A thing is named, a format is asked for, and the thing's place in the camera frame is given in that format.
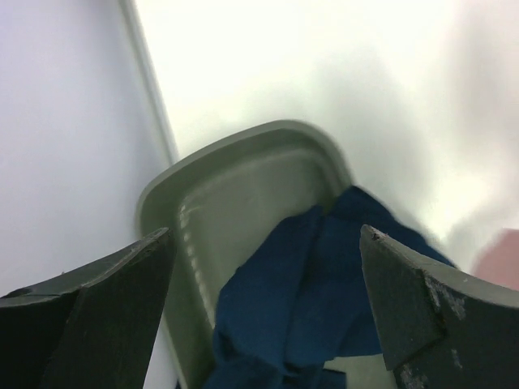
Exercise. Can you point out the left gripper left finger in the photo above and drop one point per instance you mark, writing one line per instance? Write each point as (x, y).
(93, 327)

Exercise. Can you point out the pink t shirt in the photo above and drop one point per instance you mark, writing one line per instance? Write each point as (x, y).
(498, 263)

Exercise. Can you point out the green plastic bin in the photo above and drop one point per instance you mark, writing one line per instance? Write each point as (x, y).
(220, 204)

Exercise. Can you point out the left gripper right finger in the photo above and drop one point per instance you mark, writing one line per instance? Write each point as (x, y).
(438, 326)

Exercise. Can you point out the navy blue t shirt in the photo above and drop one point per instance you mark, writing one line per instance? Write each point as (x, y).
(300, 300)

